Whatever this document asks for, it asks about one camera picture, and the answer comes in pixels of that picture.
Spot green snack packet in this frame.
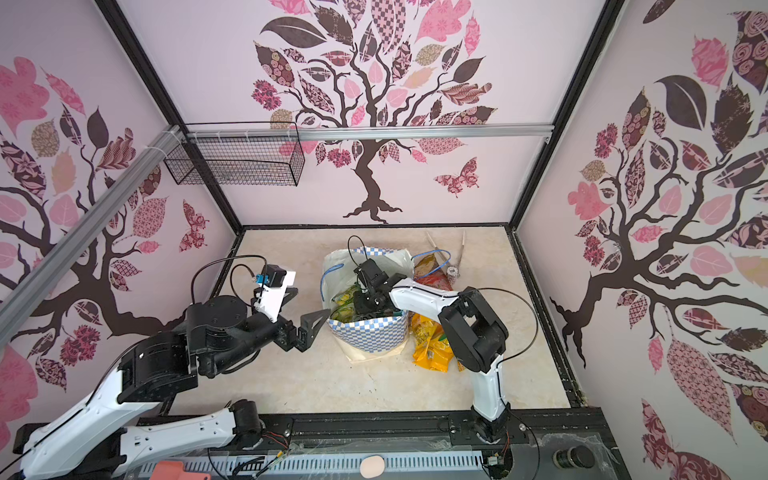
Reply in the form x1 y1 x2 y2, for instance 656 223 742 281
330 284 361 323

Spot blue checkered paper bag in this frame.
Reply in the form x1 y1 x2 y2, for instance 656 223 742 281
320 247 414 363

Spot red gold fruit snack bag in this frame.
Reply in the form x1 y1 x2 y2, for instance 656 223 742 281
413 253 453 291

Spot yellow snack packet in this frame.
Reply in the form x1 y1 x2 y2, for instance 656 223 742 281
411 314 454 373

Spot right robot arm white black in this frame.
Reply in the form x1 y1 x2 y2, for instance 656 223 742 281
347 249 513 444

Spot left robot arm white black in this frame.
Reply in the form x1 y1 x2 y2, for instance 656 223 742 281
13 264 331 479

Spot metal tongs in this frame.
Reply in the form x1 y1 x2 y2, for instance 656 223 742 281
426 231 466 282

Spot round beige sticker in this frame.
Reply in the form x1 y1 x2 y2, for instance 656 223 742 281
359 455 386 479

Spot aluminium crossbar back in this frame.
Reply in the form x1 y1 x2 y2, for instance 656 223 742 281
186 123 554 141

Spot aluminium crossbar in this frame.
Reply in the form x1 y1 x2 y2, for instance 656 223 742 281
186 123 554 141
1 125 183 345

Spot red object at bottom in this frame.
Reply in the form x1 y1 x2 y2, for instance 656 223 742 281
150 460 211 480

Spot black round knob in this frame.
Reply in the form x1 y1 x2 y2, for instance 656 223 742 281
552 445 596 469

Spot aluminium crossbar left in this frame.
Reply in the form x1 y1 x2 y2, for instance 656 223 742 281
1 125 183 345

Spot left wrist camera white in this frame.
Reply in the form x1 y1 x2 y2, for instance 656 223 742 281
252 264 296 323

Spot black wire mesh basket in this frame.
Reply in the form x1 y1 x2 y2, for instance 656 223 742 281
164 120 305 187

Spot white slotted cable duct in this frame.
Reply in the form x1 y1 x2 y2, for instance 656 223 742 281
175 451 486 479

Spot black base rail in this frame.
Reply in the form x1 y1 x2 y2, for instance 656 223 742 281
23 407 628 480

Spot black metal frame post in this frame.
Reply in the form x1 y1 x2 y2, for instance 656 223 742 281
95 0 245 236

